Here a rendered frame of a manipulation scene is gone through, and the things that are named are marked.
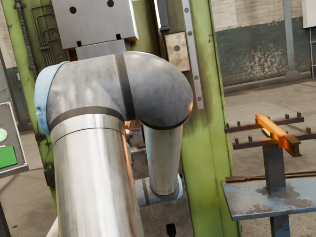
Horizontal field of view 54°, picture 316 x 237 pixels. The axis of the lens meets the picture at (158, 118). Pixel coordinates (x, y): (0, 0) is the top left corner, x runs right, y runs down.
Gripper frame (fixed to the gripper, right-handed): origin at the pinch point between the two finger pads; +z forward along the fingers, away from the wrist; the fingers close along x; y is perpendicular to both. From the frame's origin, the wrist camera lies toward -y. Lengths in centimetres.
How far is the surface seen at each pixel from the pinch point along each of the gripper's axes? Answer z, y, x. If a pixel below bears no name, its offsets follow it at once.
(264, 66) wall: 602, 63, 282
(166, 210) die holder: -3.6, 37.9, 12.2
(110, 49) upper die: 3.7, -33.3, 1.5
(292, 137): -36, 2, 55
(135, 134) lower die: 3.0, 3.6, 4.6
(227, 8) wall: 602, -81, 210
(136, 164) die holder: -3.2, 14.8, 3.1
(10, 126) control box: -5.0, -10.7, -42.5
